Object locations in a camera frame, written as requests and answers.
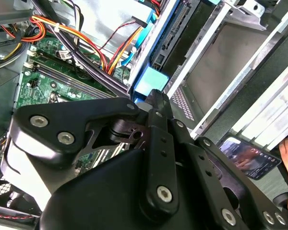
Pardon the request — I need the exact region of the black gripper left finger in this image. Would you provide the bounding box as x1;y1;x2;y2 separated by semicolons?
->
1;90;181;216

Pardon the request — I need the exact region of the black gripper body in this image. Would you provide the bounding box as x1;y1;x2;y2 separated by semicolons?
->
39;148;218;230

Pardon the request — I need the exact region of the hard disk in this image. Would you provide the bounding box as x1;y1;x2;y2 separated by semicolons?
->
128;0;216;101

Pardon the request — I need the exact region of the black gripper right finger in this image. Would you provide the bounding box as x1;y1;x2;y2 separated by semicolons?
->
158;91;288;230

